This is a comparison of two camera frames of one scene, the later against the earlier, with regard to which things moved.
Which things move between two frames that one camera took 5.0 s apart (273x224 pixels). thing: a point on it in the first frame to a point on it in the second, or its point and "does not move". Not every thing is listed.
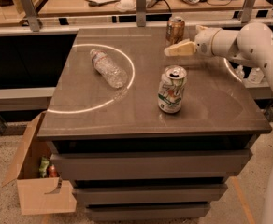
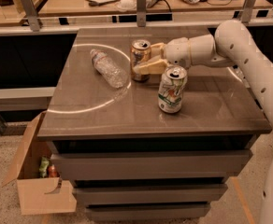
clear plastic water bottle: x=105 y=66 does not move
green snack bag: x=43 y=166 does not move
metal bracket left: x=29 y=9 does not move
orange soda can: x=175 y=32 to x=139 y=54
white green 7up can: x=171 y=89 does not move
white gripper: x=205 y=42 to x=176 y=52
